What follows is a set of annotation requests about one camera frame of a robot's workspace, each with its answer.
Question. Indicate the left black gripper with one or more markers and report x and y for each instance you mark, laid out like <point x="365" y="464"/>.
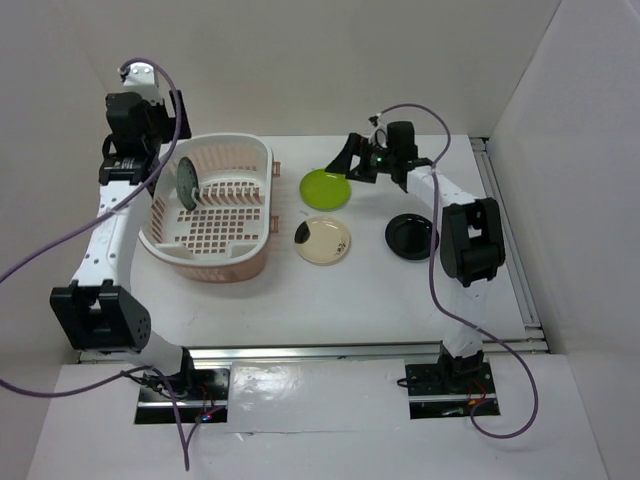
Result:
<point x="158" y="107"/>

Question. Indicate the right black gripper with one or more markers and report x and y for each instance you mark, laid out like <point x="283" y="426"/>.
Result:
<point x="361" y="172"/>

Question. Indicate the lime green plate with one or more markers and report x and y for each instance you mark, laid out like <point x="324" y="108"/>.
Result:
<point x="324" y="191"/>

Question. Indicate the blue patterned plate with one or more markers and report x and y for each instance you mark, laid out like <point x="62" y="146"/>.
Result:
<point x="187" y="184"/>

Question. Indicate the cream plate with black spot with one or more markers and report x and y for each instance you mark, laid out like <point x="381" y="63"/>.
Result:
<point x="322" y="240"/>

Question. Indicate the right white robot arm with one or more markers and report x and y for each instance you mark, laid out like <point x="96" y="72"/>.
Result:
<point x="466" y="242"/>

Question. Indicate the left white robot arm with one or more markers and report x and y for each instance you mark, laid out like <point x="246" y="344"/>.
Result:
<point x="97" y="310"/>

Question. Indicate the pink white dish rack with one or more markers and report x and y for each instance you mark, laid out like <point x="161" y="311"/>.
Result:
<point x="224" y="238"/>

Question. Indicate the aluminium rail front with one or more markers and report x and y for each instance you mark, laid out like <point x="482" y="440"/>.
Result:
<point x="330" y="352"/>

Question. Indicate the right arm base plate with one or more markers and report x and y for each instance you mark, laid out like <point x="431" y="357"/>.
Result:
<point x="429" y="398"/>

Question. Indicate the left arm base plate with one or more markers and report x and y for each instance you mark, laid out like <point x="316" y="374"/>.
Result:
<point x="205" y="400"/>

